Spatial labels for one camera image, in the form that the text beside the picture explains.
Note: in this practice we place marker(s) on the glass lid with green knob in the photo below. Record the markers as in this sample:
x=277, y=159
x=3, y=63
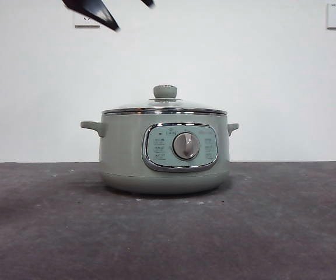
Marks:
x=165, y=91

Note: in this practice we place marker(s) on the sage green electric pot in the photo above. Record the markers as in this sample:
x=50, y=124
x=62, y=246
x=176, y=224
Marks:
x=121, y=151

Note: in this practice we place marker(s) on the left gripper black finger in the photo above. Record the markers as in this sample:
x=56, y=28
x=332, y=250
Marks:
x=95, y=13
x=148, y=2

